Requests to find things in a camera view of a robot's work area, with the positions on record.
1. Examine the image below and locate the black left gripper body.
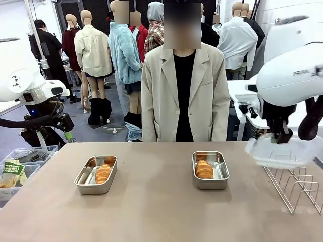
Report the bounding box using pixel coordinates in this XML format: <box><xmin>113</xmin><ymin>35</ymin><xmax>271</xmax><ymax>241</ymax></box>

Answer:
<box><xmin>21</xmin><ymin>104</ymin><xmax>64</xmax><ymax>148</ymax></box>

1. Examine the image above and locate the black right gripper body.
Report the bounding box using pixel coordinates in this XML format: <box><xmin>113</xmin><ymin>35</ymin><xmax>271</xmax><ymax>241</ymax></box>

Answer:
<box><xmin>263</xmin><ymin>100</ymin><xmax>297</xmax><ymax>132</ymax></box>

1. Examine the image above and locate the clear plastic container lid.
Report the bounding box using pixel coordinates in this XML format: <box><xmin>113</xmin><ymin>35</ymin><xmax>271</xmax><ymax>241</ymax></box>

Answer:
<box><xmin>245</xmin><ymin>137</ymin><xmax>322</xmax><ymax>169</ymax></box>

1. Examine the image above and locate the rectangular stainless steel container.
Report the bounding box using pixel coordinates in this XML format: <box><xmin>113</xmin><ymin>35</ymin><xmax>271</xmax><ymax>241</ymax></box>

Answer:
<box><xmin>74</xmin><ymin>155</ymin><xmax>118</xmax><ymax>195</ymax></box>
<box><xmin>192</xmin><ymin>150</ymin><xmax>230</xmax><ymax>190</ymax></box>

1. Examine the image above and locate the golden croissant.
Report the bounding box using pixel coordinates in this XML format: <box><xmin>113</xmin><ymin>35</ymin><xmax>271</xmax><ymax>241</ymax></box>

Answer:
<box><xmin>95</xmin><ymin>163</ymin><xmax>113</xmax><ymax>185</ymax></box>
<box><xmin>195</xmin><ymin>159</ymin><xmax>214</xmax><ymax>179</ymax></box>

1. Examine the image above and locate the person's right forearm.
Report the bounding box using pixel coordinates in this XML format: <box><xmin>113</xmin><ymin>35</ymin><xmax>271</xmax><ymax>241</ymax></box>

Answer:
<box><xmin>141</xmin><ymin>100</ymin><xmax>158</xmax><ymax>142</ymax></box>

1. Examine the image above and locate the person's left forearm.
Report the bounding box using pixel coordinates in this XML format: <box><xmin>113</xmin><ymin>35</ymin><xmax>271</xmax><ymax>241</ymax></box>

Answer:
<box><xmin>214</xmin><ymin>100</ymin><xmax>231</xmax><ymax>142</ymax></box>

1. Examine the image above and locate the white work table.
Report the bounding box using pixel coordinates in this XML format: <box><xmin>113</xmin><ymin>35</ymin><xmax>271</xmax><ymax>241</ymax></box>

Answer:
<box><xmin>0</xmin><ymin>100</ymin><xmax>26</xmax><ymax>114</ymax></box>

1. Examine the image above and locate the black furry boot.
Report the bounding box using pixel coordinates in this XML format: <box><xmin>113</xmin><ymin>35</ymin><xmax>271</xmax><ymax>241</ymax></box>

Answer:
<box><xmin>100</xmin><ymin>97</ymin><xmax>112</xmax><ymax>124</ymax></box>
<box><xmin>87</xmin><ymin>97</ymin><xmax>102</xmax><ymax>126</ymax></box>

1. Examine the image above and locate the clear bin with utensils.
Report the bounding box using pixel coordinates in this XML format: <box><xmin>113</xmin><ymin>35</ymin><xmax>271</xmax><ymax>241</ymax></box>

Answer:
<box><xmin>6</xmin><ymin>145</ymin><xmax>59</xmax><ymax>167</ymax></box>

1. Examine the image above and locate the white mannequin stand base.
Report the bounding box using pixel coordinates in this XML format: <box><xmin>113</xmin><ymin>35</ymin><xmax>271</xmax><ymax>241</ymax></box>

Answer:
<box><xmin>102</xmin><ymin>125</ymin><xmax>126</xmax><ymax>134</ymax></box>

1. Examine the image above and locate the green snack bag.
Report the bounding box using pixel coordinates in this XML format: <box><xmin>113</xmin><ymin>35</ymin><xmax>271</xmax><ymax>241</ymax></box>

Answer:
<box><xmin>1</xmin><ymin>159</ymin><xmax>27</xmax><ymax>188</ymax></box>

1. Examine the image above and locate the blue denim cloth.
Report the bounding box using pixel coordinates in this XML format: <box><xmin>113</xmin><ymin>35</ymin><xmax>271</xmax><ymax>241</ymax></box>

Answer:
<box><xmin>125</xmin><ymin>122</ymin><xmax>143</xmax><ymax>142</ymax></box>

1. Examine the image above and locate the person in black clothes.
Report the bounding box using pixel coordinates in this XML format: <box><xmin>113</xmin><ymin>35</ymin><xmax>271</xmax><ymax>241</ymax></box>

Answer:
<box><xmin>29</xmin><ymin>19</ymin><xmax>70</xmax><ymax>89</ymax></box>

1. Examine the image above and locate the mannequin in maroon dress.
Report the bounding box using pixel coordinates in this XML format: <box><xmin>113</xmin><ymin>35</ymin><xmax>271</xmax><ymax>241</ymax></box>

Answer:
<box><xmin>62</xmin><ymin>14</ymin><xmax>83</xmax><ymax>74</ymax></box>

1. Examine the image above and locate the mannequin in cream jacket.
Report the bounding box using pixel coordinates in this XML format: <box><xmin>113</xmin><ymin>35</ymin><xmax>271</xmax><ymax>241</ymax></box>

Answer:
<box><xmin>74</xmin><ymin>10</ymin><xmax>114</xmax><ymax>114</ymax></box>

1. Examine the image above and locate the clear plastic storage bin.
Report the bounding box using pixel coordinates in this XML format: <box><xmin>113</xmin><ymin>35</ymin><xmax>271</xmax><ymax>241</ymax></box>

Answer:
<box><xmin>0</xmin><ymin>163</ymin><xmax>41</xmax><ymax>208</ymax></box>

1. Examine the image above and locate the mannequin in black jacket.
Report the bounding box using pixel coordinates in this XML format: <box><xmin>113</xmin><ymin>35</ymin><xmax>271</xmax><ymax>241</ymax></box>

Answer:
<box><xmin>241</xmin><ymin>2</ymin><xmax>266</xmax><ymax>51</ymax></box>

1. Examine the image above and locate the mannequin in white shirt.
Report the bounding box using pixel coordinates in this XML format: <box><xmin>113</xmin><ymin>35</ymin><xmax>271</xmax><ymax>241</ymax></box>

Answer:
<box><xmin>217</xmin><ymin>1</ymin><xmax>258</xmax><ymax>73</ymax></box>

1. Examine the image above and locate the mannequin in blue fleece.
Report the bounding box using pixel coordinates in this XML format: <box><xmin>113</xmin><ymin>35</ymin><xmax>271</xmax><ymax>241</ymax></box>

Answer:
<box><xmin>107</xmin><ymin>0</ymin><xmax>145</xmax><ymax>114</ymax></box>

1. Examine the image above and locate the person in beige blazer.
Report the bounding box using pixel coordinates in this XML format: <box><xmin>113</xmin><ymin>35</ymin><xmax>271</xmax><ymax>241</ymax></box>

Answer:
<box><xmin>141</xmin><ymin>0</ymin><xmax>231</xmax><ymax>142</ymax></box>

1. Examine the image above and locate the mannequin in black top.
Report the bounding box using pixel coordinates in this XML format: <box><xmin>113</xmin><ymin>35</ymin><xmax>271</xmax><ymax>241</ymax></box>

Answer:
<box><xmin>200</xmin><ymin>15</ymin><xmax>220</xmax><ymax>47</ymax></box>

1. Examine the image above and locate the mannequin in red jacket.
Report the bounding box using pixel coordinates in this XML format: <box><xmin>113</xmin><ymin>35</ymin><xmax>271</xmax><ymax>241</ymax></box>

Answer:
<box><xmin>129</xmin><ymin>11</ymin><xmax>149</xmax><ymax>68</ymax></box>

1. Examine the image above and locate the mannequin in plaid hoodie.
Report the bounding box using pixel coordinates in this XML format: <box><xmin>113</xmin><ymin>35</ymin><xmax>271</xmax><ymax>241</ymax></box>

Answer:
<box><xmin>143</xmin><ymin>1</ymin><xmax>165</xmax><ymax>61</ymax></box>

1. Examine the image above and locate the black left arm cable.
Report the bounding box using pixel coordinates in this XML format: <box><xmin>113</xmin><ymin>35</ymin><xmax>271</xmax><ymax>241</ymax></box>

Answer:
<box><xmin>0</xmin><ymin>100</ymin><xmax>64</xmax><ymax>128</ymax></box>

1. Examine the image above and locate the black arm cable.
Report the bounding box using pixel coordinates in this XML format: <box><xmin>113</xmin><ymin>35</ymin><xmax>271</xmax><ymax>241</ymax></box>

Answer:
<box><xmin>297</xmin><ymin>97</ymin><xmax>323</xmax><ymax>141</ymax></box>
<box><xmin>0</xmin><ymin>100</ymin><xmax>64</xmax><ymax>128</ymax></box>

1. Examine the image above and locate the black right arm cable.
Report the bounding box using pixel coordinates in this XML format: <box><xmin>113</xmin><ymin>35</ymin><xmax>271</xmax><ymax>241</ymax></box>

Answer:
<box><xmin>297</xmin><ymin>97</ymin><xmax>323</xmax><ymax>141</ymax></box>

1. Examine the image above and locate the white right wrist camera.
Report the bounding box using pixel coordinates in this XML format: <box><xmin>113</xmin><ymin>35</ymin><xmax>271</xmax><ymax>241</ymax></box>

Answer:
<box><xmin>234</xmin><ymin>97</ymin><xmax>262</xmax><ymax>119</ymax></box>

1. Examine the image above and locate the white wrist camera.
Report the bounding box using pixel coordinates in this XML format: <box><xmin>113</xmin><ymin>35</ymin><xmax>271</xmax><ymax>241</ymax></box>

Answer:
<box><xmin>45</xmin><ymin>79</ymin><xmax>67</xmax><ymax>98</ymax></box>
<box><xmin>234</xmin><ymin>97</ymin><xmax>262</xmax><ymax>119</ymax></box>

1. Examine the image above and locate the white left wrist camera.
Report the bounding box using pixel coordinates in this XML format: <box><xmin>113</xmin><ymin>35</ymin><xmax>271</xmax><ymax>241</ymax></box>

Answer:
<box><xmin>45</xmin><ymin>79</ymin><xmax>67</xmax><ymax>98</ymax></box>

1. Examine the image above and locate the metal wire lid rack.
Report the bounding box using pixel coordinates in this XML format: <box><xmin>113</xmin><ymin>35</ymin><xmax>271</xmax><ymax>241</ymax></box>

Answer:
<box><xmin>263</xmin><ymin>155</ymin><xmax>323</xmax><ymax>215</ymax></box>

